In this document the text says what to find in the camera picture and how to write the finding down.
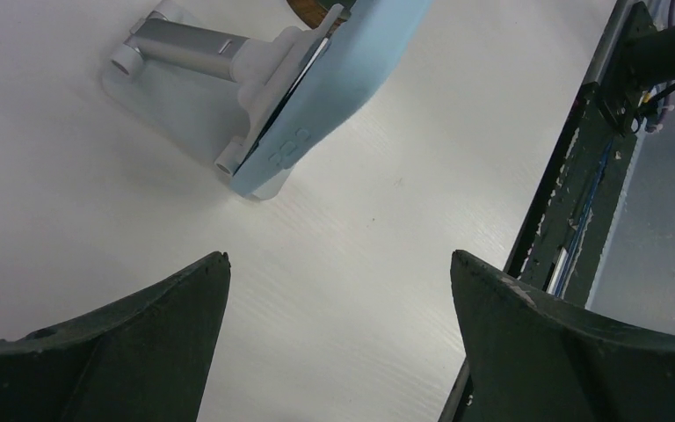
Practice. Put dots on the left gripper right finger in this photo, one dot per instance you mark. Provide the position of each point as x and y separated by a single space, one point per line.
535 357

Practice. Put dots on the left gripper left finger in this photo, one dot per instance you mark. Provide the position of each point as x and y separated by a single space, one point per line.
145 357

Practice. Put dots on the silver white phone stand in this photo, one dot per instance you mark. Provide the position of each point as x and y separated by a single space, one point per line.
213 93

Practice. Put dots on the light blue cased phone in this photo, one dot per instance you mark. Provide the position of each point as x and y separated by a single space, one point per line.
356 61

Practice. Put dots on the brown round base stand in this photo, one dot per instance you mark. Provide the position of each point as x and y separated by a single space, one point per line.
312 12

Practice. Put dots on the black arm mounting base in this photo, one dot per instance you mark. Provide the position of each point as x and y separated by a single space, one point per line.
564 237

